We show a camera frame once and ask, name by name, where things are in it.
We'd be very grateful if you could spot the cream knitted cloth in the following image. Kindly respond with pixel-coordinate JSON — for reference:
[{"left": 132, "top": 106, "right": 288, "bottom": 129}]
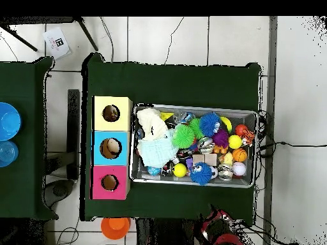
[{"left": 136, "top": 107, "right": 169, "bottom": 141}]

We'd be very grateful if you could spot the black tripod stand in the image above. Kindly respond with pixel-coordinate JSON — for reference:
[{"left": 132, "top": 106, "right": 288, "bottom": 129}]
[{"left": 0, "top": 17, "right": 99, "bottom": 52}]

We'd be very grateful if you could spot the orange toy basketball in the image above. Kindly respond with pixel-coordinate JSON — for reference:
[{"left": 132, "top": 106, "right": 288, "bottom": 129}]
[{"left": 231, "top": 147, "right": 248, "bottom": 163}]

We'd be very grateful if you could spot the red ball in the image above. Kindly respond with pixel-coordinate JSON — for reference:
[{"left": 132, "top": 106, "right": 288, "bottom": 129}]
[{"left": 234, "top": 124, "right": 248, "bottom": 137}]

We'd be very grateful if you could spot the blue fuzzy ball with eyes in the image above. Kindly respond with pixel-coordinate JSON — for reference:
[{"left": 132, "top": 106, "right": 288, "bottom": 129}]
[{"left": 190, "top": 162, "right": 214, "bottom": 186}]

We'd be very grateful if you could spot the green spiky rubber ball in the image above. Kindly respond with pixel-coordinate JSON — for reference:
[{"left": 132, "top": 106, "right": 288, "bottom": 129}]
[{"left": 171, "top": 123, "right": 196, "bottom": 149}]

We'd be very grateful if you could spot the translucent blue plastic cup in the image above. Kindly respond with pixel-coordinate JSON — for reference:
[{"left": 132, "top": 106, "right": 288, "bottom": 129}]
[{"left": 0, "top": 140, "right": 19, "bottom": 168}]

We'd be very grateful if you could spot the yellow tennis ball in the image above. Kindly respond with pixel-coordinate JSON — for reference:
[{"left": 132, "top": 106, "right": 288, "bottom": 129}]
[{"left": 227, "top": 134, "right": 243, "bottom": 149}]

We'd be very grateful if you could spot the blue plastic bowl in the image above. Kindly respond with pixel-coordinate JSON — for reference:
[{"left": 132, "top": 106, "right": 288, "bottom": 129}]
[{"left": 0, "top": 101, "right": 23, "bottom": 142}]

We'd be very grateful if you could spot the black power cable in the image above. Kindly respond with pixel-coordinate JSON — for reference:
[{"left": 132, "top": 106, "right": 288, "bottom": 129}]
[{"left": 257, "top": 141, "right": 327, "bottom": 157}]

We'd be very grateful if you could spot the dark green tablecloth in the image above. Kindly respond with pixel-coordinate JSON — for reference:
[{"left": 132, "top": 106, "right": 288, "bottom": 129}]
[{"left": 80, "top": 52, "right": 262, "bottom": 228}]

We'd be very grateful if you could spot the green cloth covered side table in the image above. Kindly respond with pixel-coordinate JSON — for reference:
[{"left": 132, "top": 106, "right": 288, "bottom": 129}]
[{"left": 0, "top": 56, "right": 58, "bottom": 221}]

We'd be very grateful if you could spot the grey round base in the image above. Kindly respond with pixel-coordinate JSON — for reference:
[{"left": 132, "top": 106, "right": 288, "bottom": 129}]
[{"left": 43, "top": 179, "right": 75, "bottom": 207}]

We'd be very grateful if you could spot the wooden box with three holes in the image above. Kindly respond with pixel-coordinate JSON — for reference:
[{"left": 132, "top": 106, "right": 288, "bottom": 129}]
[{"left": 91, "top": 95, "right": 133, "bottom": 200}]

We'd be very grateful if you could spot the mint knitted cloth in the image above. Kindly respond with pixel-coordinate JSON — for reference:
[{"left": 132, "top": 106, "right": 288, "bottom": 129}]
[{"left": 138, "top": 130, "right": 179, "bottom": 168}]

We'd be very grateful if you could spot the shallow wire mesh bin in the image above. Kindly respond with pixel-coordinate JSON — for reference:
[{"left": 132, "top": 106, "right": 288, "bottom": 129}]
[{"left": 128, "top": 103, "right": 259, "bottom": 189}]

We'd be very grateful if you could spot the white printed card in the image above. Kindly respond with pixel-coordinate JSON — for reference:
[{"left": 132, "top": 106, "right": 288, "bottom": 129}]
[{"left": 42, "top": 26, "right": 72, "bottom": 61}]

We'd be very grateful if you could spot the blue spiky rubber ball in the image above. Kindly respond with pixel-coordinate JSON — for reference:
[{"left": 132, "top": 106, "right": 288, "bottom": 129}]
[{"left": 199, "top": 112, "right": 222, "bottom": 138}]

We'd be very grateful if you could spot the white baseball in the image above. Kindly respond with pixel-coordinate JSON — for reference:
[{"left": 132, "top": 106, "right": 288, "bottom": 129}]
[{"left": 232, "top": 161, "right": 248, "bottom": 177}]

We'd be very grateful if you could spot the black flat panel stand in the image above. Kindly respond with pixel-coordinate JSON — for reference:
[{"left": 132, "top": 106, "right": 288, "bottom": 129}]
[{"left": 66, "top": 89, "right": 80, "bottom": 181}]

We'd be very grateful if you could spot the orange plastic cone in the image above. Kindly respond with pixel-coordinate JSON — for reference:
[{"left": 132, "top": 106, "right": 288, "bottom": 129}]
[{"left": 100, "top": 217, "right": 132, "bottom": 241}]

